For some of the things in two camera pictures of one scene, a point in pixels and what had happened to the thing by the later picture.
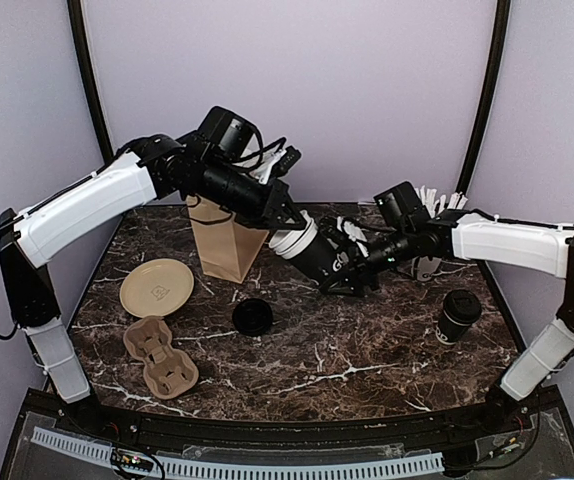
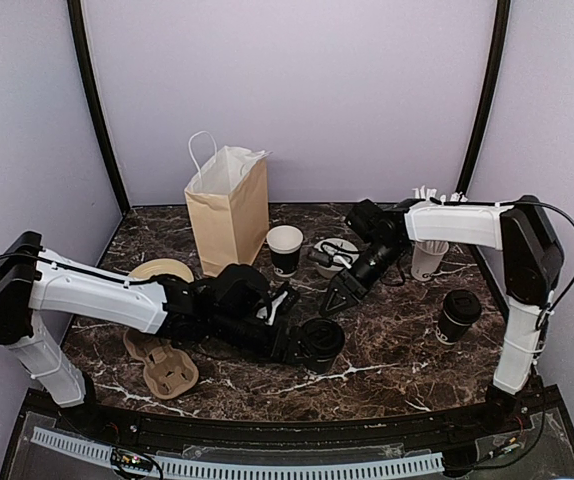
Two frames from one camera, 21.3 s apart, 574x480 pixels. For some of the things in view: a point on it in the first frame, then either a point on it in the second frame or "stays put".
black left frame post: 78,25 stays put
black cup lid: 462,307 stays put
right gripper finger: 350,233 to 325,259
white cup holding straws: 422,267 stays put
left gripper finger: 281,164 to 288,305
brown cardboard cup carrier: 168,372 stays put
